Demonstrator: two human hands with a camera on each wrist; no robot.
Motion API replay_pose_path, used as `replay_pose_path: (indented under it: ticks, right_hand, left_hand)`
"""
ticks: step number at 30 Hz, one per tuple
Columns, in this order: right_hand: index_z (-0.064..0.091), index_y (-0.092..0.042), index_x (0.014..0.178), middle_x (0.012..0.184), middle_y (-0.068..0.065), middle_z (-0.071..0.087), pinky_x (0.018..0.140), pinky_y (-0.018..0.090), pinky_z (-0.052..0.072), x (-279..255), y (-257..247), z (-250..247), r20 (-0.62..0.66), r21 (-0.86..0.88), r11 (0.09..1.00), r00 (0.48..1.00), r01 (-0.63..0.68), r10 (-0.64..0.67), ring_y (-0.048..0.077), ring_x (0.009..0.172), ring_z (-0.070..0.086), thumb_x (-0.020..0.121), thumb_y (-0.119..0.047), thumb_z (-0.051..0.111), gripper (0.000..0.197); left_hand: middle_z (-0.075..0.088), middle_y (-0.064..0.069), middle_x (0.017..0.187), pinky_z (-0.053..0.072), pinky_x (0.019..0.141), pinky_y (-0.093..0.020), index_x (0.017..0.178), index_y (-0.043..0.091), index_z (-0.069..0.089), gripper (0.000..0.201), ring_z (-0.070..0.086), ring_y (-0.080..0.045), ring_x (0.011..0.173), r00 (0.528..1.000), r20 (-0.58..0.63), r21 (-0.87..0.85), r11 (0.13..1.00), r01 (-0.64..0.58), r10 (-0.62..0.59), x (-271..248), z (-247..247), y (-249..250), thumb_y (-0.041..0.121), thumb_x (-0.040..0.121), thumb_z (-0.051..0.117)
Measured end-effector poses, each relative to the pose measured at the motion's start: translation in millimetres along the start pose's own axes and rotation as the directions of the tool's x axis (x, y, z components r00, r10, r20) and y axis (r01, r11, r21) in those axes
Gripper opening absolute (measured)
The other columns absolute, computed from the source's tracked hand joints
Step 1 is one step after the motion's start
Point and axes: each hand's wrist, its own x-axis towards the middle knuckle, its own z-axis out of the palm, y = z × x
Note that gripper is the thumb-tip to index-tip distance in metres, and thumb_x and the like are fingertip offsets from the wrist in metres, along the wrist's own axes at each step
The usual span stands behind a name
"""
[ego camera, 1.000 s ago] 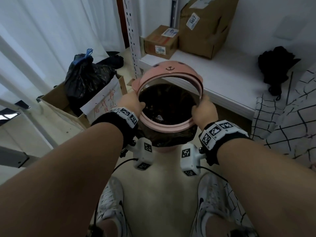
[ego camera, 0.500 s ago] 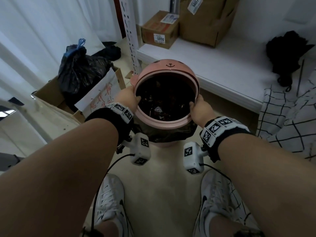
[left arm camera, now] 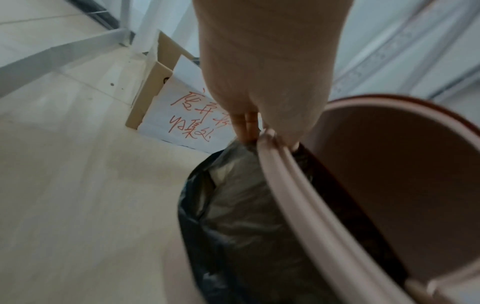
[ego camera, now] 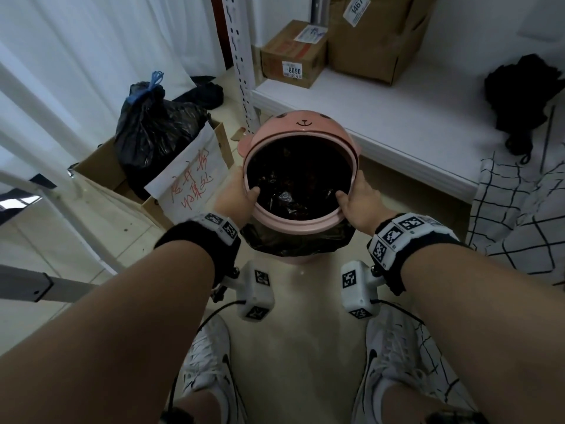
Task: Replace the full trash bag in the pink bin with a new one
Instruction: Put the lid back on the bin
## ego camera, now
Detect person's right hand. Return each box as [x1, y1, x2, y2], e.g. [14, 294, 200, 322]
[335, 170, 398, 237]

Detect person's left hand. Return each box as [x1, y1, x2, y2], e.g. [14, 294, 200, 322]
[211, 165, 261, 230]

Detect glossy black trash bag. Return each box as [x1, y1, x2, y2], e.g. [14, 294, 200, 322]
[240, 136, 356, 257]

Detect pink trash bin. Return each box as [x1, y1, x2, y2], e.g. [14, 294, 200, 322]
[273, 253, 327, 266]

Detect pink bin lid ring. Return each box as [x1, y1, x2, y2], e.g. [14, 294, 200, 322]
[237, 110, 362, 237]

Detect black drawstring trash bag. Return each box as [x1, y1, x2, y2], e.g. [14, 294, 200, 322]
[114, 70, 211, 200]

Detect person's left forearm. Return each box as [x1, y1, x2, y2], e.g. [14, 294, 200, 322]
[0, 239, 217, 424]

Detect person's right leg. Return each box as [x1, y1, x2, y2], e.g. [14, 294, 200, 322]
[381, 383, 447, 424]

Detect person's leg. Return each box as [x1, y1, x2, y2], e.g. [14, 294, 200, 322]
[381, 383, 447, 424]
[176, 390, 221, 424]

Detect person's left leg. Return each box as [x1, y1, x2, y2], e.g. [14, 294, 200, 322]
[176, 390, 221, 424]

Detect black white marker wristband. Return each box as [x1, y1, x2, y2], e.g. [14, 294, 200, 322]
[154, 211, 242, 287]
[367, 212, 464, 296]

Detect white metal shelf rack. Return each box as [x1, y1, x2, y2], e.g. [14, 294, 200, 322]
[220, 0, 565, 204]

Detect white sneaker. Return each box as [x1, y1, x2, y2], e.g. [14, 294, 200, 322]
[351, 304, 431, 424]
[176, 314, 246, 424]

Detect open cardboard box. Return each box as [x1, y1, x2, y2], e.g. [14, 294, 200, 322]
[72, 118, 235, 230]

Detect small brown cardboard box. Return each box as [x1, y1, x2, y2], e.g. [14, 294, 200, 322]
[260, 19, 330, 90]

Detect large brown cardboard box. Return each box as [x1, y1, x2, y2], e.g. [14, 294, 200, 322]
[326, 0, 438, 87]

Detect white black grid cloth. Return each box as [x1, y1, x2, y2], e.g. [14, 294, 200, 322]
[414, 143, 565, 411]

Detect white sheer curtain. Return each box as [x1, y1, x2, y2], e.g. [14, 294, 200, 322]
[0, 0, 226, 181]

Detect black glossy board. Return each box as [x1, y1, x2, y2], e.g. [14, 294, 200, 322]
[0, 171, 58, 226]

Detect black white plaid trousers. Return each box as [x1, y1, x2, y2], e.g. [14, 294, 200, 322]
[158, 406, 488, 424]

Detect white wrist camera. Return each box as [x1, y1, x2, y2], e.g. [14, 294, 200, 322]
[220, 260, 275, 322]
[340, 260, 387, 320]

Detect black camera cable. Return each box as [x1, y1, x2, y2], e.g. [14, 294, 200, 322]
[373, 299, 424, 325]
[165, 300, 246, 411]

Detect white metal frame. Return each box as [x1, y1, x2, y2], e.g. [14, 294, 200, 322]
[0, 48, 129, 303]

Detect white wall plate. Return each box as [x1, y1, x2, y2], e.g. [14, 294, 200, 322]
[519, 4, 565, 42]

